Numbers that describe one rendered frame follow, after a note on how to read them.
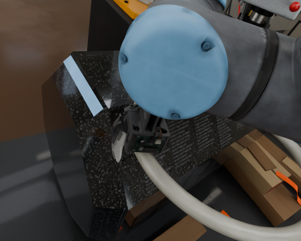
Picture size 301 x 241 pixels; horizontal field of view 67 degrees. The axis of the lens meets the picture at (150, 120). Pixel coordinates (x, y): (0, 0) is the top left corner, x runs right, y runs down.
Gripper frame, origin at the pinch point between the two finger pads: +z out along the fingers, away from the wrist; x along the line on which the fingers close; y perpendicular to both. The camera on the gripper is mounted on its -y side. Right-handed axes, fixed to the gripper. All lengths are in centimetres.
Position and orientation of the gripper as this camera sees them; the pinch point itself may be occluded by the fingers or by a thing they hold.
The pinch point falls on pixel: (129, 152)
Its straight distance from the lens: 53.6
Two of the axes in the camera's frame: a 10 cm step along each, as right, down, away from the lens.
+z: -2.8, 7.3, 6.3
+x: 9.4, 0.9, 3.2
